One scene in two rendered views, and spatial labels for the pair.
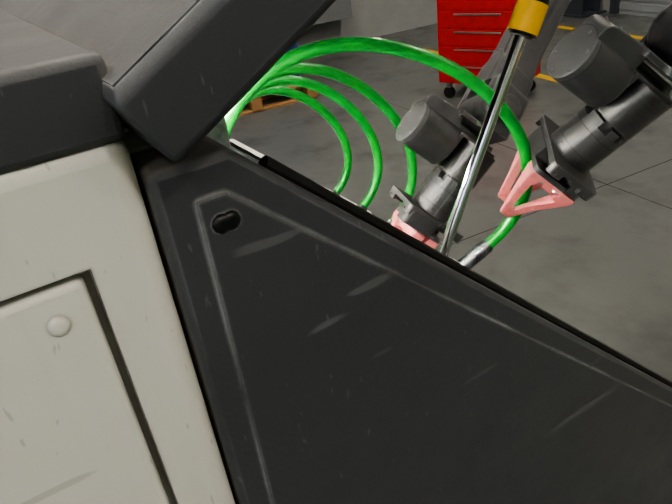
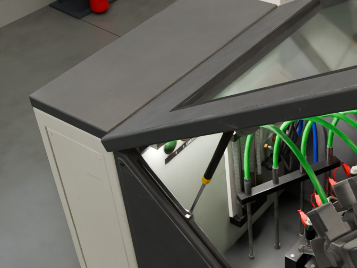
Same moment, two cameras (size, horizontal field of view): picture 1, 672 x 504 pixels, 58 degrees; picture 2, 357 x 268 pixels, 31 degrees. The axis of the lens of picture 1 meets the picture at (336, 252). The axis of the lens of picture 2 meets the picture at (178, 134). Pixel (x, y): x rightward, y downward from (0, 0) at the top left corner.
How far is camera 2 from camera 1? 1.37 m
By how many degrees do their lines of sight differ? 61
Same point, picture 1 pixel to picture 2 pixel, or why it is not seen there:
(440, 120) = (345, 191)
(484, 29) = not seen: outside the picture
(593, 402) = not seen: outside the picture
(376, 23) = not seen: outside the picture
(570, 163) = (323, 249)
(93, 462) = (102, 179)
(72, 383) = (100, 166)
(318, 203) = (138, 174)
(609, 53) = (316, 219)
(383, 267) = (152, 197)
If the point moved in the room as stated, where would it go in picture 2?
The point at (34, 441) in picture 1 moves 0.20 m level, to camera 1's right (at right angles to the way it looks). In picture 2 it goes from (95, 169) to (118, 222)
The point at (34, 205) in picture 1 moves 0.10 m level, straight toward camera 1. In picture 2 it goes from (98, 142) to (65, 165)
